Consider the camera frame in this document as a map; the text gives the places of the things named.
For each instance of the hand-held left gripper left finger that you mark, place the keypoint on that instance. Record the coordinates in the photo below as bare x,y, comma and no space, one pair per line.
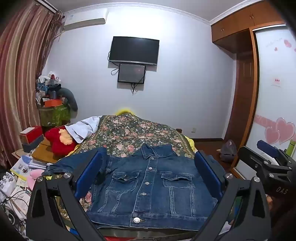
91,172

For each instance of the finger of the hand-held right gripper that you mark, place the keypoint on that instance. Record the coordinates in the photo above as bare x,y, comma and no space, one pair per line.
268,148
253,157

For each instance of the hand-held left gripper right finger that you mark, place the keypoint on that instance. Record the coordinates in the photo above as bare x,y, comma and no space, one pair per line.
208,173

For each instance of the blue denim jacket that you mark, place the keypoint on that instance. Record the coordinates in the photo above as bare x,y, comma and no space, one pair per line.
150,192

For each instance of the green bottle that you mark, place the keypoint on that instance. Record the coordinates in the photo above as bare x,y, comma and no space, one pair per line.
291,148

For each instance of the grey bag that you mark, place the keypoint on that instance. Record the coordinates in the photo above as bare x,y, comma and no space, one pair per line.
228,151

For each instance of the red plush toy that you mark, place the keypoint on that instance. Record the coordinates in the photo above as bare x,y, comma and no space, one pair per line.
57,143

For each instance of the white shirt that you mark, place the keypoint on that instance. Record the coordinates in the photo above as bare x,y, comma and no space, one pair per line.
81,128

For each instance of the wooden wardrobe with white door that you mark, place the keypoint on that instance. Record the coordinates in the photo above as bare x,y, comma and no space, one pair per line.
275,92

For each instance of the brown wooden door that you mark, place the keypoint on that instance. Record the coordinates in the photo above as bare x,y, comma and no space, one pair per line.
242,97

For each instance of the floral bed blanket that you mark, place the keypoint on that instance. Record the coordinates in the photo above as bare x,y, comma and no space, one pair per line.
138,132

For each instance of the dark blue box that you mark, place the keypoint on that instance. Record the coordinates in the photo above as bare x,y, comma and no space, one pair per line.
32,144

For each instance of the pile of booklets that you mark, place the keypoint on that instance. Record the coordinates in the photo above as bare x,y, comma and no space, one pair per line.
24,165

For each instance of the green cloth-covered table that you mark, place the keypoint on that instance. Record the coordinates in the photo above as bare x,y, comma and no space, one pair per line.
54,115

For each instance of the yellow cloth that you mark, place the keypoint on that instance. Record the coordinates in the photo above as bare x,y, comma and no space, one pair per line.
123,111

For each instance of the red box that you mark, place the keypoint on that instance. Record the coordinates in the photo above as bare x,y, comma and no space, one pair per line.
31,134

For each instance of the grey neck pillow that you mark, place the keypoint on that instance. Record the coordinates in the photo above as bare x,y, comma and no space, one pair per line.
69,97

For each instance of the orange box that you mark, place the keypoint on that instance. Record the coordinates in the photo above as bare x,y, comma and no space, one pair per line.
53,103

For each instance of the pile of household clutter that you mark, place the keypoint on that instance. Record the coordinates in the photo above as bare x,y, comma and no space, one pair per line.
47,85

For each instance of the striped brown curtain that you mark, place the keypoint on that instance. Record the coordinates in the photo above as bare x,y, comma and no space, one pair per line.
20,69

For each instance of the wooden overhead cabinet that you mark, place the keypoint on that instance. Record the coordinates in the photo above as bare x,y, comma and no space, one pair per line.
242,25

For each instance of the white air conditioner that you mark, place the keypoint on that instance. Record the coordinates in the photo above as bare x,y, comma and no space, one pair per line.
85,18

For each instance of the white wall outlet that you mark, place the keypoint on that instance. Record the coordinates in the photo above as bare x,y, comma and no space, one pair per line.
194,130

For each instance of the small black wall monitor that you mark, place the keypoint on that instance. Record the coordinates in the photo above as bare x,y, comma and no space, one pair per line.
131,73

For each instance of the black wall television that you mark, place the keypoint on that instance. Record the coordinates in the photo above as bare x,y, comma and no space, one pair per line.
134,49

